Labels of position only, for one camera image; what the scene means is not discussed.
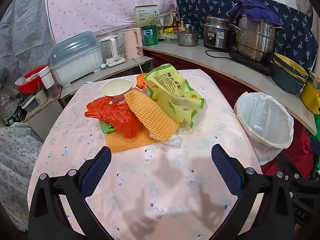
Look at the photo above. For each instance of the white power plug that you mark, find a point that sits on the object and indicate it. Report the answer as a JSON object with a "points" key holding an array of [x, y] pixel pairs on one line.
{"points": [[104, 66]]}

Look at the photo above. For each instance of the black induction cooker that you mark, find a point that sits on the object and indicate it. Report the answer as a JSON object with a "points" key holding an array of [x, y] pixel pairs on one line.
{"points": [[255, 66]]}

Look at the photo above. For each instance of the orange plastic bag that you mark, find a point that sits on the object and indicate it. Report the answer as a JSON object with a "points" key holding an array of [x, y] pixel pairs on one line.
{"points": [[120, 120]]}

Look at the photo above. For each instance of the blue printed cloth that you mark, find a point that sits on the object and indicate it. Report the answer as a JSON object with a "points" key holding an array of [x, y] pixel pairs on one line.
{"points": [[205, 5]]}

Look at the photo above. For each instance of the tall sauce bottle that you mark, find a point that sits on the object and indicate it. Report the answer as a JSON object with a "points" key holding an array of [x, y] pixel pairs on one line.
{"points": [[175, 23]]}

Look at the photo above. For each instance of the small steel pot with lid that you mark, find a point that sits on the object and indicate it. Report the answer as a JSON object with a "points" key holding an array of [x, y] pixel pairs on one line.
{"points": [[187, 38]]}

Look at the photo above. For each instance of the green plastic bag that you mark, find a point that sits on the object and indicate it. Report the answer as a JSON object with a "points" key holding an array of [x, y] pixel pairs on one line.
{"points": [[315, 135]]}

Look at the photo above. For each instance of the low wooden cabinet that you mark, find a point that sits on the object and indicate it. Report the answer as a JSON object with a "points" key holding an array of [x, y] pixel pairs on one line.
{"points": [[117, 67]]}

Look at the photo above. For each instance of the floral bedsheet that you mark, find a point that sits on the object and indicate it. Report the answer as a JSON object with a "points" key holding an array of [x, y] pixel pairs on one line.
{"points": [[17, 167]]}

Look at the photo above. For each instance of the pink printed tablecloth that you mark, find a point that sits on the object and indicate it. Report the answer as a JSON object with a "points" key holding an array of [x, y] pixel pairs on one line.
{"points": [[155, 185]]}

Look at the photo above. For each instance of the yellow foam fruit net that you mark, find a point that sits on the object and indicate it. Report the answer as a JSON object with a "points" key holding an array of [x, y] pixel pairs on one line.
{"points": [[150, 115]]}

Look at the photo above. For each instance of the yellow electric pot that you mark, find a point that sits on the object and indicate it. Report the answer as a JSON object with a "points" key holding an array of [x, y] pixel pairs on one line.
{"points": [[310, 95]]}

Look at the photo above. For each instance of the white carton with plant print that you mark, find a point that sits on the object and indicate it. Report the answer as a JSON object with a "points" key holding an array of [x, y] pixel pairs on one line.
{"points": [[146, 15]]}

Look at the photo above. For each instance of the white lidded dish drainer box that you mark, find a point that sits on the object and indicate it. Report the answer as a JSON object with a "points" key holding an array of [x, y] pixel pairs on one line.
{"points": [[75, 65]]}

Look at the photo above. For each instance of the blue and yellow basin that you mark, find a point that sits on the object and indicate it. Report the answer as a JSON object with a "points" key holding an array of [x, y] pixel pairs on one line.
{"points": [[300, 78], [285, 82], [290, 63]]}

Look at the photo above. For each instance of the small white cup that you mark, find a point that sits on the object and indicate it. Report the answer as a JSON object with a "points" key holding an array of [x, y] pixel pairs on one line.
{"points": [[41, 97]]}

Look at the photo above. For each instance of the pink electric kettle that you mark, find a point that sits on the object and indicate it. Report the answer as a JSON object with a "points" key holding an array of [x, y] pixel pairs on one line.
{"points": [[132, 43]]}

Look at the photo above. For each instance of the red plastic bowl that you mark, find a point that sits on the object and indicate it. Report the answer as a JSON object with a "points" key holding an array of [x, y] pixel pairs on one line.
{"points": [[27, 81]]}

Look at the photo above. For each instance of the large steel steamer pot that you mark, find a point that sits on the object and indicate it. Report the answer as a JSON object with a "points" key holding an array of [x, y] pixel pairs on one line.
{"points": [[255, 41]]}

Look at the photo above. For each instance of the pale plastic bin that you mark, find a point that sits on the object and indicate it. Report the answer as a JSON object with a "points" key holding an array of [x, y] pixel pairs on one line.
{"points": [[268, 153]]}

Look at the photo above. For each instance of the dark glass bottle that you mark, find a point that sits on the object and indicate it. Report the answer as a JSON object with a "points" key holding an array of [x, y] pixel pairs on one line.
{"points": [[160, 33]]}

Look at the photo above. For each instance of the purple towel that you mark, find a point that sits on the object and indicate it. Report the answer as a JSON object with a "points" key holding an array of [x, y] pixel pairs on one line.
{"points": [[252, 11]]}

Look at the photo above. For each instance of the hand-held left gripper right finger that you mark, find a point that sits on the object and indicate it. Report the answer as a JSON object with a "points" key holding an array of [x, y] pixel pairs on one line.
{"points": [[225, 170]]}

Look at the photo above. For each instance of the white paper cup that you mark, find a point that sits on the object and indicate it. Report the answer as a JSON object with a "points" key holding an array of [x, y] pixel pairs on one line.
{"points": [[116, 87]]}

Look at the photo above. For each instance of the white glass electric kettle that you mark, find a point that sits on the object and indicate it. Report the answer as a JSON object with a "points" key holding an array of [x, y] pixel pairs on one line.
{"points": [[111, 48]]}

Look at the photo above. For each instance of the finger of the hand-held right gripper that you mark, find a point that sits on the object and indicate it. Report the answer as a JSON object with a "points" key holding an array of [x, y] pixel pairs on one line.
{"points": [[291, 166]]}

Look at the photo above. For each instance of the green tin can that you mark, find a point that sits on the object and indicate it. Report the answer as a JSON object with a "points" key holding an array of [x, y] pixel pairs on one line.
{"points": [[150, 36]]}

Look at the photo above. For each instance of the grey counter board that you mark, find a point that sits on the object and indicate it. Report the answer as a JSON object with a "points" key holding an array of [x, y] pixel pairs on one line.
{"points": [[225, 66]]}

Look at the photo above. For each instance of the small pump bottle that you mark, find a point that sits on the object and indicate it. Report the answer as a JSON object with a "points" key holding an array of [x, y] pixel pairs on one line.
{"points": [[182, 26]]}

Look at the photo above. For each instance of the pink dotted cloth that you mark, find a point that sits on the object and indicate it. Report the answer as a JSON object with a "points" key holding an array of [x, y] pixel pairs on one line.
{"points": [[100, 5]]}

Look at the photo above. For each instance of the steel rice cooker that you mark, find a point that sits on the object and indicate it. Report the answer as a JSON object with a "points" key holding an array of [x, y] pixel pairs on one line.
{"points": [[216, 36]]}

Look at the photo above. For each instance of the crumpled orange wrapper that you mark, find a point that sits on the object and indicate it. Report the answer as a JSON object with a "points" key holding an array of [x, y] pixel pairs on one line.
{"points": [[141, 81]]}

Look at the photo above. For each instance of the clear plastic food container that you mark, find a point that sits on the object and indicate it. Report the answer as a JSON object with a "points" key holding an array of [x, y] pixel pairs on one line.
{"points": [[170, 39]]}

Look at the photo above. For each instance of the yellow-green plastic bag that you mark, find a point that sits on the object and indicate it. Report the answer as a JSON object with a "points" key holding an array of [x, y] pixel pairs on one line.
{"points": [[170, 87]]}

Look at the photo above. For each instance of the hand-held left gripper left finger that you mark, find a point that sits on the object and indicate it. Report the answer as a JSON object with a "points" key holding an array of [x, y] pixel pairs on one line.
{"points": [[96, 173]]}

